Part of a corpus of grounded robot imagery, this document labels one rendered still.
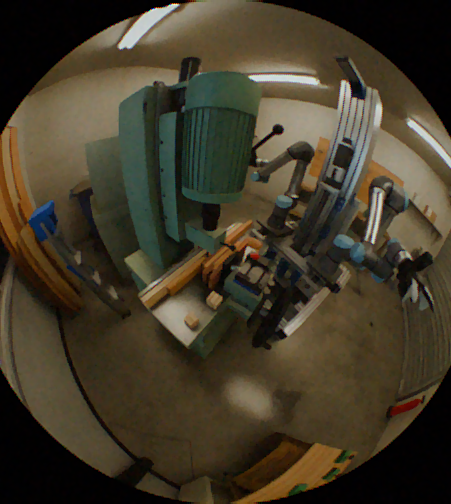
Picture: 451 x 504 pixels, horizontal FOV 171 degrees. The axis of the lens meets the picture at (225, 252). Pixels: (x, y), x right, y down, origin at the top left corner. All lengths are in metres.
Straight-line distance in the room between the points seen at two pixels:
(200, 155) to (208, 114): 0.09
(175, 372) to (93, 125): 3.03
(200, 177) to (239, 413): 1.46
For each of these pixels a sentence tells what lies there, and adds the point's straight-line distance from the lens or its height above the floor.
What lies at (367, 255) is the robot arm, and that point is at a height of 1.14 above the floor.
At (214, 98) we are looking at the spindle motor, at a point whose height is 1.43.
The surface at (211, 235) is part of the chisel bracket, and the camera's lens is 0.47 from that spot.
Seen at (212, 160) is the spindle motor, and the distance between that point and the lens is 0.33.
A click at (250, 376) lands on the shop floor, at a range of 1.40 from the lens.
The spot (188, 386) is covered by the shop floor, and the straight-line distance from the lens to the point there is 1.36.
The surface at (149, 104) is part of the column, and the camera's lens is 0.51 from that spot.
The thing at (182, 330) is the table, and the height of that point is 0.90.
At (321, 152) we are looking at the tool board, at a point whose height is 1.62.
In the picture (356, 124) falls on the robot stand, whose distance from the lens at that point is 1.13.
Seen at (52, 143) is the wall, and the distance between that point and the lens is 2.72.
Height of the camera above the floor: 1.35
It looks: 42 degrees down
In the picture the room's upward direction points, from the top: 10 degrees clockwise
